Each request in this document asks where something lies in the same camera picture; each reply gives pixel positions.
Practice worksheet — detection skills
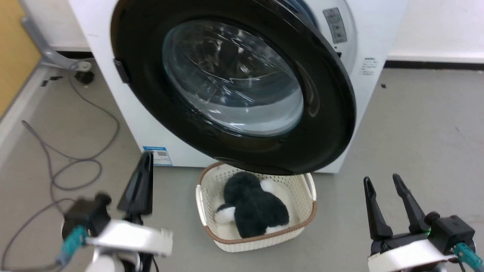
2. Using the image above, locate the thin grey floor cable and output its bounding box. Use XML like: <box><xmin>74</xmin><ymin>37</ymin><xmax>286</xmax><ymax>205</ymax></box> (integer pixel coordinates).
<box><xmin>22</xmin><ymin>120</ymin><xmax>72</xmax><ymax>162</ymax></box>

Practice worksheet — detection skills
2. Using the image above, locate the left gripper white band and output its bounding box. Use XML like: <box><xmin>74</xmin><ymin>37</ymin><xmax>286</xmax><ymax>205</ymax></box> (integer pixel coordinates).
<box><xmin>85</xmin><ymin>151</ymin><xmax>174</xmax><ymax>272</ymax></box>

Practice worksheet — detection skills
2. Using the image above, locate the small printed text sticker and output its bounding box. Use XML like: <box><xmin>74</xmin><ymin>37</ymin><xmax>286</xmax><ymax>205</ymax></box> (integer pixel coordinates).
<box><xmin>360</xmin><ymin>57</ymin><xmax>379</xmax><ymax>76</ymax></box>

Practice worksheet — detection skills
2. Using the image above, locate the black round washing machine door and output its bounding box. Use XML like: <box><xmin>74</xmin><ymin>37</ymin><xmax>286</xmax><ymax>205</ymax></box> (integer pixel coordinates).
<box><xmin>110</xmin><ymin>0</ymin><xmax>357</xmax><ymax>176</ymax></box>

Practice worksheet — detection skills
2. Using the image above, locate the white washing machine body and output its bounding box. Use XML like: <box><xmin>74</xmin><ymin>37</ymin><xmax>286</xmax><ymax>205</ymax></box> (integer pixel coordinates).
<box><xmin>67</xmin><ymin>0</ymin><xmax>410</xmax><ymax>174</ymax></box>

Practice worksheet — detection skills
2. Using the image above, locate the grey metal furniture leg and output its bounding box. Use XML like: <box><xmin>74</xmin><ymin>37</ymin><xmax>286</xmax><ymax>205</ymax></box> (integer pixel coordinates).
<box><xmin>20</xmin><ymin>0</ymin><xmax>92</xmax><ymax>73</ymax></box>

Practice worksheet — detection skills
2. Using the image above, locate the black and white plush toy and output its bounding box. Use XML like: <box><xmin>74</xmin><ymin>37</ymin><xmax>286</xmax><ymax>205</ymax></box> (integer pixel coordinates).
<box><xmin>214</xmin><ymin>172</ymin><xmax>290</xmax><ymax>239</ymax></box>

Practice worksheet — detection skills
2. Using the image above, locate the yellow wooden panel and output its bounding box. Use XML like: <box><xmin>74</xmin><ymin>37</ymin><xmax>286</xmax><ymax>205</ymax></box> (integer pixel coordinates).
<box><xmin>0</xmin><ymin>0</ymin><xmax>42</xmax><ymax>118</ymax></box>

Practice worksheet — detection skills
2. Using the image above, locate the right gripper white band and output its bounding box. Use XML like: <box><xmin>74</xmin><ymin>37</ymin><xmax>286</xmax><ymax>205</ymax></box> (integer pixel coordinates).
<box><xmin>363</xmin><ymin>173</ymin><xmax>460</xmax><ymax>272</ymax></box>

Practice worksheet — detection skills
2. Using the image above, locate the blue energy label sticker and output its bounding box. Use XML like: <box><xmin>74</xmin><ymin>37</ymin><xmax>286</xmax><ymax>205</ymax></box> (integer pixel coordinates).
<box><xmin>143</xmin><ymin>146</ymin><xmax>173</xmax><ymax>166</ymax></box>

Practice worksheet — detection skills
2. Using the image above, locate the cream plastic laundry basket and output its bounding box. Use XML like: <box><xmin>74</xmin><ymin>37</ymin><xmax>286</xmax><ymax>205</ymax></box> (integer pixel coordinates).
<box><xmin>195</xmin><ymin>162</ymin><xmax>318</xmax><ymax>253</ymax></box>

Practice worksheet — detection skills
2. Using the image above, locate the long grey floor cable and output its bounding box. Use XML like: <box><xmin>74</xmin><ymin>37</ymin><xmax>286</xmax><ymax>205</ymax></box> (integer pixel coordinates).
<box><xmin>0</xmin><ymin>63</ymin><xmax>121</xmax><ymax>272</ymax></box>

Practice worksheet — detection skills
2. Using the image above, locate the grey warning label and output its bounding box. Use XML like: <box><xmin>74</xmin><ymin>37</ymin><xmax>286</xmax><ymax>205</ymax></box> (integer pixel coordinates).
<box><xmin>323</xmin><ymin>7</ymin><xmax>348</xmax><ymax>44</ymax></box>

